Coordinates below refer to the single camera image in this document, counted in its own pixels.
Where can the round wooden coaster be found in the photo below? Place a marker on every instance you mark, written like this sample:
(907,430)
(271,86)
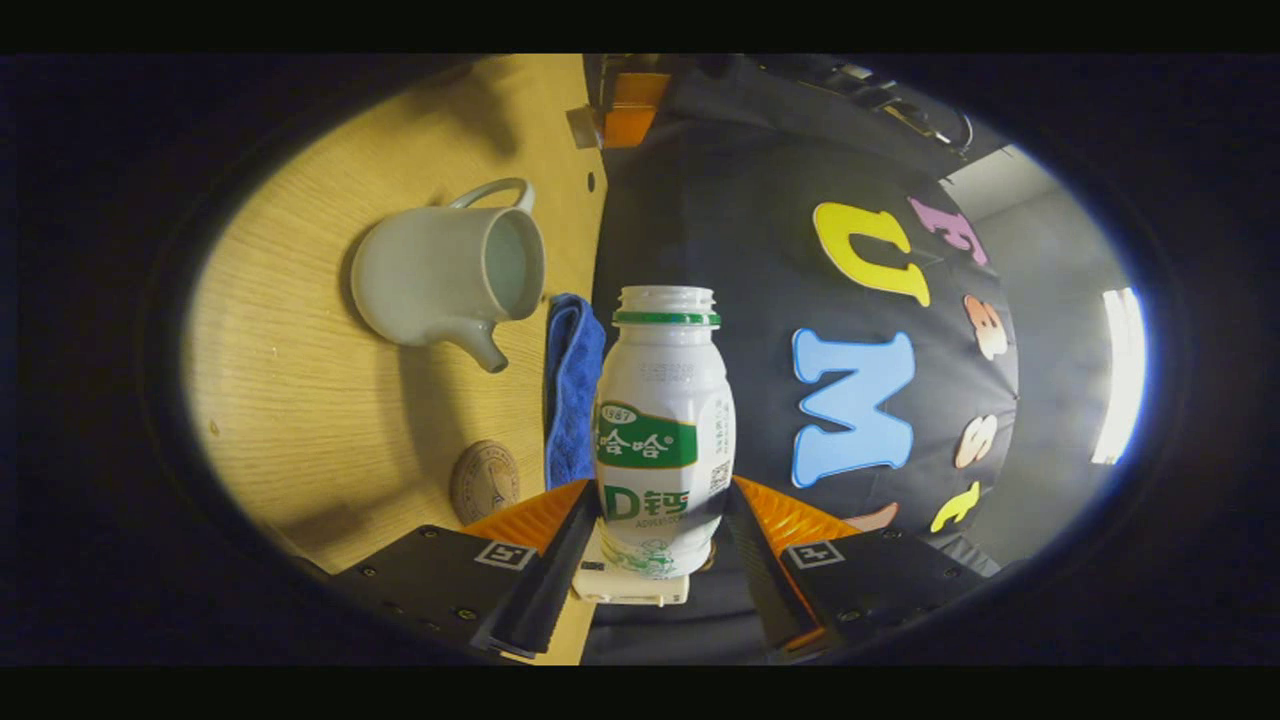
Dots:
(483,485)

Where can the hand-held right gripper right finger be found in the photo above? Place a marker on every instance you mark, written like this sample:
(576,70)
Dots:
(765,580)

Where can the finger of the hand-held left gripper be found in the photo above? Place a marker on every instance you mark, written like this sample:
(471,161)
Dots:
(632,110)

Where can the white toaster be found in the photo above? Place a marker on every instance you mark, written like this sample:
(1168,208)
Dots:
(625,590)

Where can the black backdrop cloth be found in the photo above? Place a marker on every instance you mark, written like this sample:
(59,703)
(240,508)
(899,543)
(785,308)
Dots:
(760,250)

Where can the blue towel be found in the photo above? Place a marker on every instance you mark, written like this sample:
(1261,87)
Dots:
(572,400)

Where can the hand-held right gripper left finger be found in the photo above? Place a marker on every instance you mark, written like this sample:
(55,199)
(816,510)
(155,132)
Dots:
(545,580)

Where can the white water bottle green label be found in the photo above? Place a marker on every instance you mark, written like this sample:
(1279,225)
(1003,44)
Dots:
(660,400)

